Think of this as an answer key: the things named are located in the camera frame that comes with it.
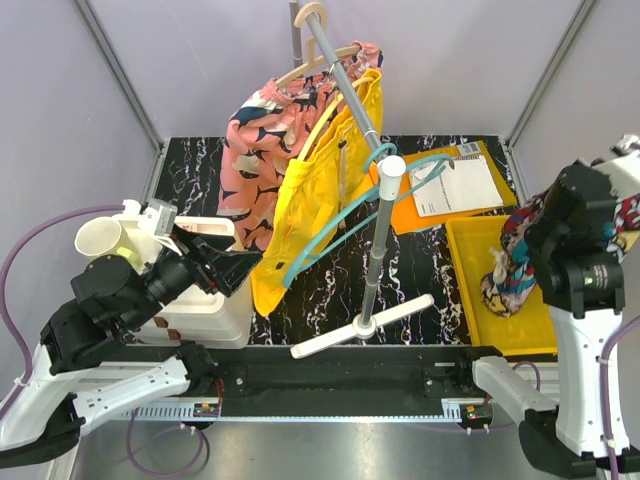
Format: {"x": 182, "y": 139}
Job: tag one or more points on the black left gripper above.
{"x": 230, "y": 268}

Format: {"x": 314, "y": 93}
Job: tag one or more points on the yellow shorts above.
{"x": 312, "y": 193}

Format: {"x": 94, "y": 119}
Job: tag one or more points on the teal plastic hanger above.
{"x": 307, "y": 257}

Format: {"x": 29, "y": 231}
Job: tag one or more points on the comic print shorts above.
{"x": 505, "y": 289}

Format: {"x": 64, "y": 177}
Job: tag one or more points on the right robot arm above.
{"x": 582, "y": 284}

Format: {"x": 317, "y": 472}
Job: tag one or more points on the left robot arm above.
{"x": 45, "y": 415}

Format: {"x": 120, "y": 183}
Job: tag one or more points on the pink patterned shorts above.
{"x": 262, "y": 136}

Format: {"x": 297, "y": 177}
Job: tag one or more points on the beige wooden hanger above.
{"x": 312, "y": 45}

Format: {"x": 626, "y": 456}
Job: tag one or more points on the white foam box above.
{"x": 211, "y": 320}

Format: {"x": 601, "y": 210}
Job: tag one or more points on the cream yellow mug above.
{"x": 104, "y": 236}

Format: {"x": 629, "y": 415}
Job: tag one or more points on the orange envelope with label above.
{"x": 404, "y": 216}

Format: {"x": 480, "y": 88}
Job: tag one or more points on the silver clothes rack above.
{"x": 391, "y": 169}

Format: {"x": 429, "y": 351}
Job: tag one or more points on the white paper booklet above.
{"x": 469, "y": 186}

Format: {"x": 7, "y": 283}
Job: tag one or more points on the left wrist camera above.
{"x": 156, "y": 219}

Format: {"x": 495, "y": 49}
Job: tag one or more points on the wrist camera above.
{"x": 626, "y": 151}
{"x": 156, "y": 219}

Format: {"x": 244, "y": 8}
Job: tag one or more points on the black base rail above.
{"x": 416, "y": 371}

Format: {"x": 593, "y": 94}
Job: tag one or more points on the white cable duct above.
{"x": 333, "y": 407}

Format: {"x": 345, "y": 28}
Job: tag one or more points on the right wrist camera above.
{"x": 626, "y": 151}

